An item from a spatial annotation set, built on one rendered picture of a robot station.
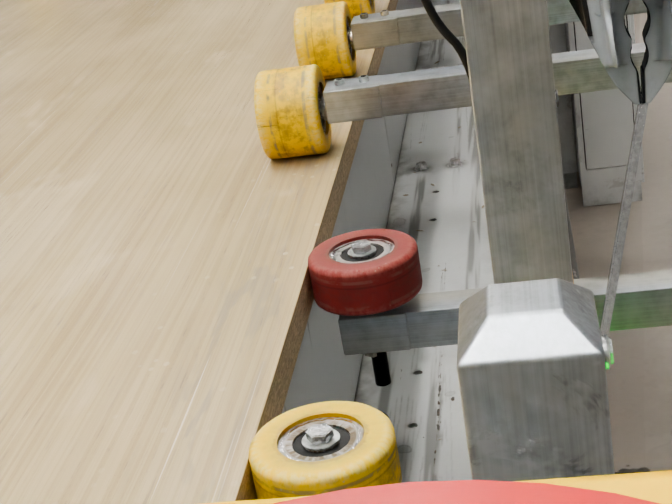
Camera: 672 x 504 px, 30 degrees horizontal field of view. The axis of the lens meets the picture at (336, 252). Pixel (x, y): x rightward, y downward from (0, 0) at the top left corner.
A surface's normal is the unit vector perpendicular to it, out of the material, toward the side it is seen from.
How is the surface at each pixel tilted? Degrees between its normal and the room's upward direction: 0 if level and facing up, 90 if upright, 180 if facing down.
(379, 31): 90
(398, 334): 90
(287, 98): 53
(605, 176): 90
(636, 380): 0
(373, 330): 90
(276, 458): 0
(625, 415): 0
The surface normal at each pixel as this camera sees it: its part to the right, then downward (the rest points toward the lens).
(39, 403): -0.16, -0.91
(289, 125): -0.11, 0.44
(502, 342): -0.18, -0.36
